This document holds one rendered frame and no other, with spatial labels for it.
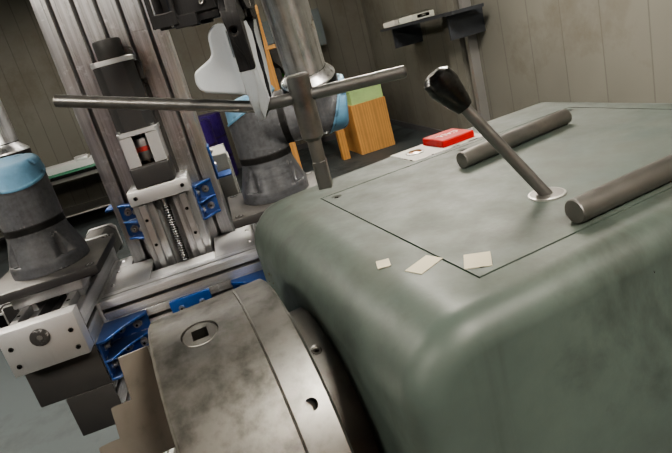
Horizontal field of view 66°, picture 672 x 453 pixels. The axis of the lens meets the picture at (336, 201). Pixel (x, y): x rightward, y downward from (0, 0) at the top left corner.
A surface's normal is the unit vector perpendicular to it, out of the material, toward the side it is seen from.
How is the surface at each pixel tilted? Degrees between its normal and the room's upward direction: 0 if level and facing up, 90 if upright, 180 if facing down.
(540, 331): 90
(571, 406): 90
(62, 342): 90
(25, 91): 90
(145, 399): 55
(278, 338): 27
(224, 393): 36
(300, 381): 43
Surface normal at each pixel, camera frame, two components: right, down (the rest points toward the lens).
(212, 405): 0.04, -0.61
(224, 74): -0.01, 0.37
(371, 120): 0.30, 0.21
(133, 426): 0.17, -0.38
